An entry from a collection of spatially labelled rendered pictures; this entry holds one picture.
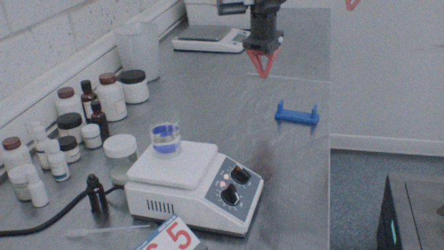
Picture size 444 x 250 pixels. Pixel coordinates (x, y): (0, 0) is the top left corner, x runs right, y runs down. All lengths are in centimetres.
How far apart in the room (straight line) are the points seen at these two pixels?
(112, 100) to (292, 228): 54
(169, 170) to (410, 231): 83
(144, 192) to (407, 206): 93
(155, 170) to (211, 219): 12
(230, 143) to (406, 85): 142
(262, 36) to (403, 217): 72
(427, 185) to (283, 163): 77
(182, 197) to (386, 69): 163
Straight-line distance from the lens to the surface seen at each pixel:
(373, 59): 210
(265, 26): 90
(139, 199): 68
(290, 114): 97
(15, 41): 102
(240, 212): 65
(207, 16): 170
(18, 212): 81
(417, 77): 217
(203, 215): 64
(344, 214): 188
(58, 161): 83
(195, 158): 68
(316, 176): 79
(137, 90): 109
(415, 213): 137
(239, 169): 68
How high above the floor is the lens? 121
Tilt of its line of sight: 29 degrees down
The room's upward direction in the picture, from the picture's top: 3 degrees counter-clockwise
